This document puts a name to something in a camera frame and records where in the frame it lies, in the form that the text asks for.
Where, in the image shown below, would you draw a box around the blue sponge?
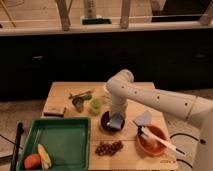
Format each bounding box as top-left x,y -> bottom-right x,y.
107,113 -> 124,130

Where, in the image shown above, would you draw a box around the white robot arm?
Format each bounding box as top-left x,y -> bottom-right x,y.
106,69 -> 213,171

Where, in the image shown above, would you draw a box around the purple bowl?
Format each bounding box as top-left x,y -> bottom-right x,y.
100,111 -> 125,132

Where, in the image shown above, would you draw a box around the brown scouring sponge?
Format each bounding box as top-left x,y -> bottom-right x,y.
43,106 -> 66,117

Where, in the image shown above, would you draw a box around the orange bowl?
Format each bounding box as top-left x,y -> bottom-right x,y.
136,125 -> 166,157

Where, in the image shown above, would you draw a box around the green cup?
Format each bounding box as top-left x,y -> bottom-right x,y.
90,98 -> 102,114

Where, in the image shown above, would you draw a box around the light blue cloth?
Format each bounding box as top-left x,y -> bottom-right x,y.
133,111 -> 152,126

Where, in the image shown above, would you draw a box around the white dish brush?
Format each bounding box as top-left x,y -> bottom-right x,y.
138,126 -> 185,156

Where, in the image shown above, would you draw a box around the wooden board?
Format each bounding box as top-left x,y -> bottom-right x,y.
43,82 -> 178,171

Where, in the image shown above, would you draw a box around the bunch of dark grapes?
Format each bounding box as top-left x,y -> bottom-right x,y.
95,141 -> 123,156

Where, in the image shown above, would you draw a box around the green block on ledge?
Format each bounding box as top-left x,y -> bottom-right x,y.
82,18 -> 112,25

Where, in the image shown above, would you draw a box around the green plastic tray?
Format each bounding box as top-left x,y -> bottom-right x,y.
16,117 -> 91,171

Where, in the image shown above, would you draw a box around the black pole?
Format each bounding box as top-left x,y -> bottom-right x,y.
10,122 -> 24,171

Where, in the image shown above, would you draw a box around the orange fruit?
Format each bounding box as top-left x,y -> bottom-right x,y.
24,154 -> 41,169

